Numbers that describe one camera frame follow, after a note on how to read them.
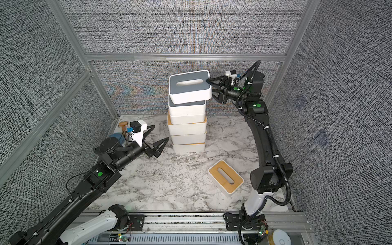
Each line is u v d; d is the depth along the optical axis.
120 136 1.10
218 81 0.59
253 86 0.51
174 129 0.80
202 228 0.73
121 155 0.52
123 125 1.13
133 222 0.73
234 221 0.74
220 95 0.61
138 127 0.50
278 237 0.66
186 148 0.95
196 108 0.70
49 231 0.39
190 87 0.64
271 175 0.45
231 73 0.65
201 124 0.79
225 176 0.86
